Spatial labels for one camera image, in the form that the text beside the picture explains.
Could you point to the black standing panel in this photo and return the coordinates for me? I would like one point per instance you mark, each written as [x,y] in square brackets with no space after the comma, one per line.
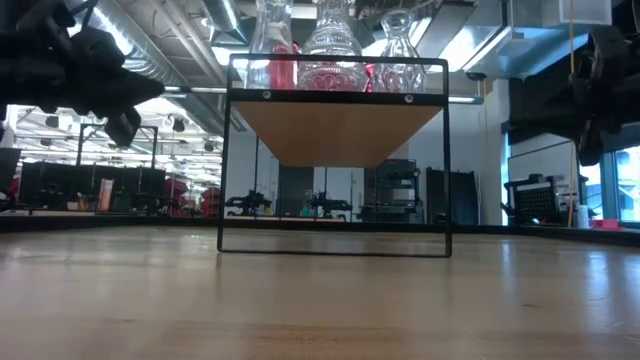
[465,200]

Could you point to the black equipment rack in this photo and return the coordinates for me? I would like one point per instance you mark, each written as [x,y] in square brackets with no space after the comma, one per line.
[392,190]

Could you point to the red tool cart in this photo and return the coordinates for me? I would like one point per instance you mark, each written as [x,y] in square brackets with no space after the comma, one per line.
[211,202]
[176,197]

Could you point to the clear glass wide vase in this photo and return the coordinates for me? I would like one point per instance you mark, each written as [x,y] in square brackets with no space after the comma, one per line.
[332,45]

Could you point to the red flat box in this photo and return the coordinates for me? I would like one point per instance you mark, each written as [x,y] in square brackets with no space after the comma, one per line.
[605,223]

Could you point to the black overhead gantry frame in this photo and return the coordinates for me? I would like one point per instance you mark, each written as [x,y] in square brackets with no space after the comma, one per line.
[80,150]

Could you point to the white paper roll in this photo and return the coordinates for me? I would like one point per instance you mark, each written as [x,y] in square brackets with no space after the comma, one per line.
[582,217]

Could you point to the short ceiling light strip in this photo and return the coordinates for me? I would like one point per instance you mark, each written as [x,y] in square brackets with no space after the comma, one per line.
[465,99]

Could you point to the black table edge rail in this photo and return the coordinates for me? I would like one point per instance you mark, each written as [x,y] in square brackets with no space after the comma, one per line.
[175,223]

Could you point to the black background robot arm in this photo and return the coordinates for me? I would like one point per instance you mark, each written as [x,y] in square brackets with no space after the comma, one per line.
[248,204]
[330,205]

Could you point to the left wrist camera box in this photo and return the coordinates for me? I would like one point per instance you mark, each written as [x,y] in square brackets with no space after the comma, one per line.
[123,127]

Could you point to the peach paper bag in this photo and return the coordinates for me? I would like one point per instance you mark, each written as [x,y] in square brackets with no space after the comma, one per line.
[106,195]

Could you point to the long ceiling light strip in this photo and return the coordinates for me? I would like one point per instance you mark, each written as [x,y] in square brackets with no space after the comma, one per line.
[200,90]

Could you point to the wooden shelf black metal frame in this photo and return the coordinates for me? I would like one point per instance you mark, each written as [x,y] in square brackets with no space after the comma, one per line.
[330,130]

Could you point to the black security camera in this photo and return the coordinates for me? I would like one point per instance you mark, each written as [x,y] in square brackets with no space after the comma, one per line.
[475,76]

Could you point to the clear glass tall vase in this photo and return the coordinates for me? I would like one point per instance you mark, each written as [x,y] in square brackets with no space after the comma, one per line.
[260,60]

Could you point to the black desk row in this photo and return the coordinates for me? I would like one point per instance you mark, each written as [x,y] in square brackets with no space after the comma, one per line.
[50,190]

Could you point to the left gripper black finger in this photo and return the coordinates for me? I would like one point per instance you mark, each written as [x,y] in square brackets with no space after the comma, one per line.
[115,87]

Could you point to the clear glass small vase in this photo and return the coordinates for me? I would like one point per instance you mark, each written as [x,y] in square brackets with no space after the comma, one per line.
[400,75]

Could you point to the window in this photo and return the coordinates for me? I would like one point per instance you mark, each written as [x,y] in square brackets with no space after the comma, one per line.
[627,190]

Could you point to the red glass bottle vase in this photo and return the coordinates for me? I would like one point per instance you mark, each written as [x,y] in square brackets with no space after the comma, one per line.
[297,47]

